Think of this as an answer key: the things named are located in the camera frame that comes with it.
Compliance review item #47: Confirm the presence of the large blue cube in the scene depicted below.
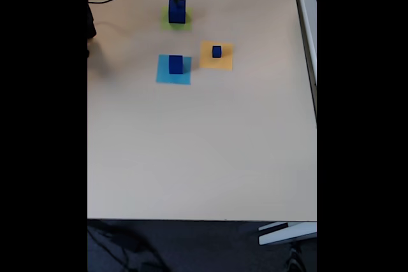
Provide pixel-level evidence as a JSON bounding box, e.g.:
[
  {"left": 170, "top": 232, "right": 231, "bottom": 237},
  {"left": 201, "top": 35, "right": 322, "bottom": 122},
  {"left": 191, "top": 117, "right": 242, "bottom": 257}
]
[{"left": 168, "top": 0, "right": 187, "bottom": 25}]

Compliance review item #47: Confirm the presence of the medium blue cube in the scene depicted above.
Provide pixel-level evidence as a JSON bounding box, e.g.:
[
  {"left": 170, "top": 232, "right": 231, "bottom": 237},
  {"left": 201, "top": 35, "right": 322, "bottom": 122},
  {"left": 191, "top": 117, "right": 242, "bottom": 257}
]
[{"left": 168, "top": 55, "right": 184, "bottom": 75}]

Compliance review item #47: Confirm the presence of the green paper square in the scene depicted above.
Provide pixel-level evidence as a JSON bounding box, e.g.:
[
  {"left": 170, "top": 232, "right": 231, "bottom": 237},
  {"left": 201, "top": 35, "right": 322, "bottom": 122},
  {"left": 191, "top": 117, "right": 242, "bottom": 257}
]
[{"left": 160, "top": 5, "right": 194, "bottom": 32}]

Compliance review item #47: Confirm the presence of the orange paper square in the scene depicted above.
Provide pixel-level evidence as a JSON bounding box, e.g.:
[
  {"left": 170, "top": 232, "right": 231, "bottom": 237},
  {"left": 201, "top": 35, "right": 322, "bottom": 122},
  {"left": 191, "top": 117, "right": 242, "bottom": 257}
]
[{"left": 199, "top": 41, "right": 234, "bottom": 71}]

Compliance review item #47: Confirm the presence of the light blue paper square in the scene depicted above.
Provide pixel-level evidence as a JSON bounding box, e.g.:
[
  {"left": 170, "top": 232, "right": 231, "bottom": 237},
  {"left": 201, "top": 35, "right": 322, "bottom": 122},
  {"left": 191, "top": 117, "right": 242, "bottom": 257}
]
[{"left": 155, "top": 54, "right": 193, "bottom": 86}]

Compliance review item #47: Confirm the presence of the white neighbouring table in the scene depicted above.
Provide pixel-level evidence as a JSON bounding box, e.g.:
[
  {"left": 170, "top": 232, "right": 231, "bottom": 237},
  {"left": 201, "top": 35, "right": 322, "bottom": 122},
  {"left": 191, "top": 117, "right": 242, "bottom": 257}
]
[{"left": 289, "top": 0, "right": 317, "bottom": 129}]

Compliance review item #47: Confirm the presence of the white table foot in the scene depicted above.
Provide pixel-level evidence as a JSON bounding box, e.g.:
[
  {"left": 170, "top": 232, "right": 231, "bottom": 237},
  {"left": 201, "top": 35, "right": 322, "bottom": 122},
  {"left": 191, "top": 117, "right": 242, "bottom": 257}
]
[{"left": 258, "top": 222, "right": 317, "bottom": 247}]

